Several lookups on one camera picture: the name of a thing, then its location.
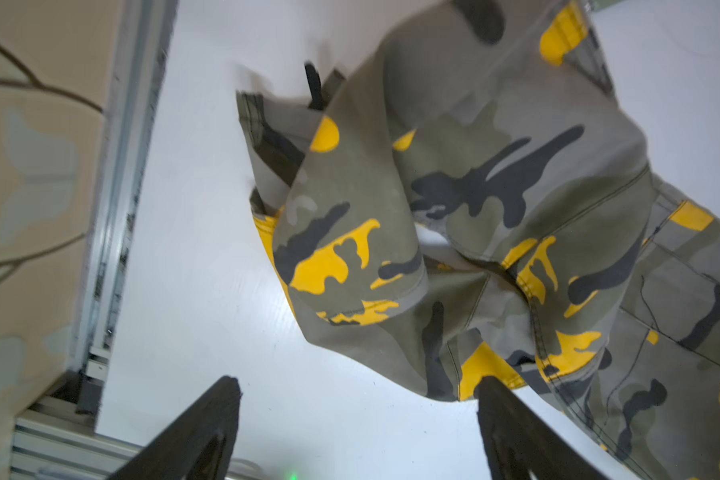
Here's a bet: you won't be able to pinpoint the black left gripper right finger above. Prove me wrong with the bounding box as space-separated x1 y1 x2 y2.
475 376 605 480

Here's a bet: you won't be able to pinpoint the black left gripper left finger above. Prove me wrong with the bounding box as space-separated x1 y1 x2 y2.
110 376 242 480

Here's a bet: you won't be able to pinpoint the camouflage trousers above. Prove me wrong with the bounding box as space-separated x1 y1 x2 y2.
237 1 720 479

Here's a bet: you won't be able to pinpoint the aluminium frame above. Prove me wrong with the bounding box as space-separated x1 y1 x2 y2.
9 0 178 479

